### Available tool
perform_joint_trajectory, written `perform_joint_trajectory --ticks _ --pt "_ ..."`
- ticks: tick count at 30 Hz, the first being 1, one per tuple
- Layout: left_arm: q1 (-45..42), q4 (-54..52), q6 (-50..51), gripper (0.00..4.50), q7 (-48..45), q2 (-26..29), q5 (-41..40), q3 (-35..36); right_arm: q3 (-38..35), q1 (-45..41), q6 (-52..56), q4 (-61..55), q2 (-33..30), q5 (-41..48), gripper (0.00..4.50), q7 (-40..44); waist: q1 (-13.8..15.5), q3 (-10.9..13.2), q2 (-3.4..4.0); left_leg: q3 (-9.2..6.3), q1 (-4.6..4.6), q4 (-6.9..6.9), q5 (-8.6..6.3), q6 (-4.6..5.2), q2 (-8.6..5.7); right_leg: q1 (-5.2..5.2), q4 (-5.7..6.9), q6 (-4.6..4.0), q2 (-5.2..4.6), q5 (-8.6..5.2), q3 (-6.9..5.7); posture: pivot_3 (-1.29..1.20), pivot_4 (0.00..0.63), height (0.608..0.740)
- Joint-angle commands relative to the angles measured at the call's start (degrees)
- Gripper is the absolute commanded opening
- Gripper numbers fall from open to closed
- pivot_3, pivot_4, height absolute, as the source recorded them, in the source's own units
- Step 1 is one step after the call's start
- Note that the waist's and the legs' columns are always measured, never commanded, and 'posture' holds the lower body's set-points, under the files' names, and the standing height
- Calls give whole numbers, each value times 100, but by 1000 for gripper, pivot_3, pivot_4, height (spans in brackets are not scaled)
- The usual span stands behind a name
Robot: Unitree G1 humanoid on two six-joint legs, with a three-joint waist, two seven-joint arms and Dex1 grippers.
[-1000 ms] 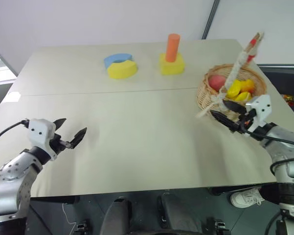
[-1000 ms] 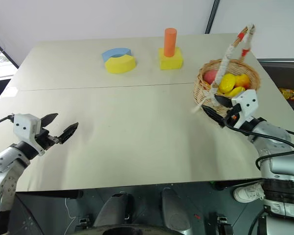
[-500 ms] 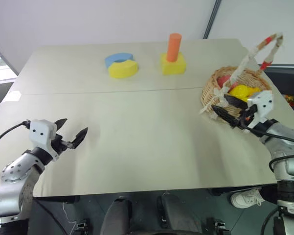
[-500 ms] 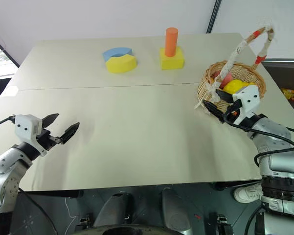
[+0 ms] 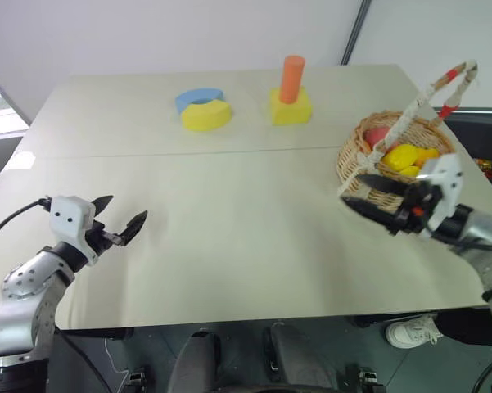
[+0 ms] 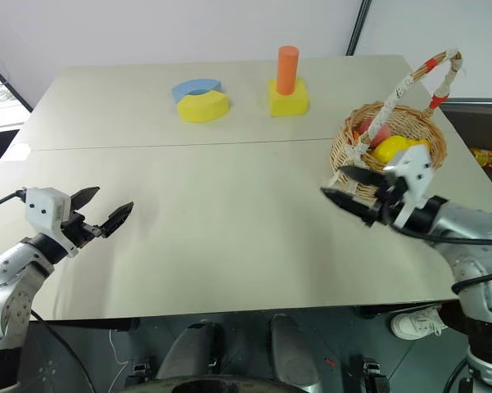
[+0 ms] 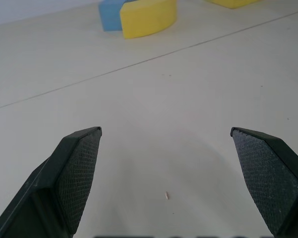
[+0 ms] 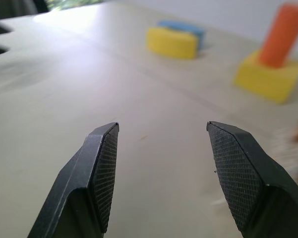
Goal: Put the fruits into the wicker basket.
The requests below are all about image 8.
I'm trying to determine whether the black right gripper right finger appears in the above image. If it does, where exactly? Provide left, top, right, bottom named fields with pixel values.
left=206, top=120, right=298, bottom=238

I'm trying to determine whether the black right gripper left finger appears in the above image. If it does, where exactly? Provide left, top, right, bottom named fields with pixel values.
left=27, top=122, right=120, bottom=238

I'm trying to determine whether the yellow square foam block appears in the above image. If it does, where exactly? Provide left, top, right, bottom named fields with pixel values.
left=232, top=50, right=298, bottom=105

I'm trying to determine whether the orange foam cylinder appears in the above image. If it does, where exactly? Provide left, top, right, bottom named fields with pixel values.
left=258, top=3, right=298, bottom=69

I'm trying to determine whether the yellow half-round foam block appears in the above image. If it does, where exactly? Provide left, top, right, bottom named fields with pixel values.
left=146, top=26, right=198, bottom=60

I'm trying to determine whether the blue foam block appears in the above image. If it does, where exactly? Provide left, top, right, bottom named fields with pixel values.
left=157, top=20, right=206, bottom=51

